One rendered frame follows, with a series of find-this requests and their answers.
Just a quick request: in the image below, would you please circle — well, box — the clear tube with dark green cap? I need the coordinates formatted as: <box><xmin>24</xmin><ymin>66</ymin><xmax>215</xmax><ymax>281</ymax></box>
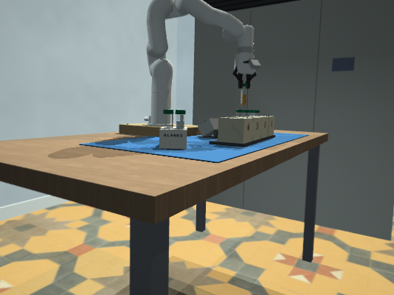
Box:
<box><xmin>176</xmin><ymin>110</ymin><xmax>186</xmax><ymax>129</ymax></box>

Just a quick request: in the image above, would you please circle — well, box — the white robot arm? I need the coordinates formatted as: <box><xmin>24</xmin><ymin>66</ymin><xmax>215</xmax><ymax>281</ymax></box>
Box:
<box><xmin>144</xmin><ymin>0</ymin><xmax>255</xmax><ymax>126</ymax></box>

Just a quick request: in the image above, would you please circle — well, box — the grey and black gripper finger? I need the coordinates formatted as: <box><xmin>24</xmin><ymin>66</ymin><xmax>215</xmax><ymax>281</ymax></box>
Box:
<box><xmin>232</xmin><ymin>67</ymin><xmax>243</xmax><ymax>89</ymax></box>
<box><xmin>246</xmin><ymin>73</ymin><xmax>256</xmax><ymax>89</ymax></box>

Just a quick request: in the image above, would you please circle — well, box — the blue bench mat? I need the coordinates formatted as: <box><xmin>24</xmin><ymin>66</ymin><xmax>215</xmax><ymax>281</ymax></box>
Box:
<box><xmin>79</xmin><ymin>133</ymin><xmax>309</xmax><ymax>163</ymax></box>

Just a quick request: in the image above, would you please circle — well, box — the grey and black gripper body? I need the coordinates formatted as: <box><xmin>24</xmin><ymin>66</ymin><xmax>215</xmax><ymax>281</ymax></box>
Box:
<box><xmin>234</xmin><ymin>52</ymin><xmax>255</xmax><ymax>75</ymax></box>

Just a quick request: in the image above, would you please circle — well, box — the white blank tube rack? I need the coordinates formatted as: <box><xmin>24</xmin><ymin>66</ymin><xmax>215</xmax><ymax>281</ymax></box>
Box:
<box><xmin>159</xmin><ymin>127</ymin><xmax>187</xmax><ymax>149</ymax></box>

